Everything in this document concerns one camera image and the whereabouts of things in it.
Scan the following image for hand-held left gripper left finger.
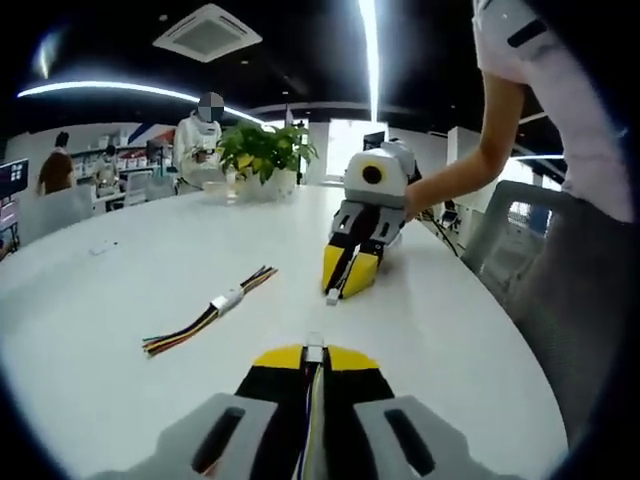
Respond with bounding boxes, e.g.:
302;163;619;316
89;343;306;480

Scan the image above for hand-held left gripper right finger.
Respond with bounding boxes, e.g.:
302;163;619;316
322;344;509;480

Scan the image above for multicoloured JST connector cable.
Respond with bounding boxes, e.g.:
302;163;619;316
292;330;331;480

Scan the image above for person's right hand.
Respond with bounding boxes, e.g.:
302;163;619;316
402;180;437;224

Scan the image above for white plant pot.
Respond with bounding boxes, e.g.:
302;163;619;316
239;168;297;202

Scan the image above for green leafy plant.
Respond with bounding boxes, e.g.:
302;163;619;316
215;121;320;185

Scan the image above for long ceiling light strip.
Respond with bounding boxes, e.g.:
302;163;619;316
357;0;385;124

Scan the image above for grey mesh office chair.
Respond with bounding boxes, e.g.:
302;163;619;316
458;179;571;304

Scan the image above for clear plastic container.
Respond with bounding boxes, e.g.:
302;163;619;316
200;179;236;204

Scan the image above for person in pink shirt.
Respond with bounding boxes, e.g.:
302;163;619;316
472;0;637;224

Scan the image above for person's grey trousers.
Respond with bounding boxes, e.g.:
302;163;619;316
507;187;640;446

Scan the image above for ceiling air conditioner vent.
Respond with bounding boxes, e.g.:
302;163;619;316
152;3;264;64

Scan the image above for curved ceiling light strip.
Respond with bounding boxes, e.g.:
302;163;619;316
17;79;266;126

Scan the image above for dark computer monitor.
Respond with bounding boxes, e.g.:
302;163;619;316
0;157;30;197

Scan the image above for thin black cable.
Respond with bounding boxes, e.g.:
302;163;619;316
419;208;464;257

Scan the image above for joined multicoloured wire harness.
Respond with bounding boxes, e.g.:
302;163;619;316
141;264;279;359

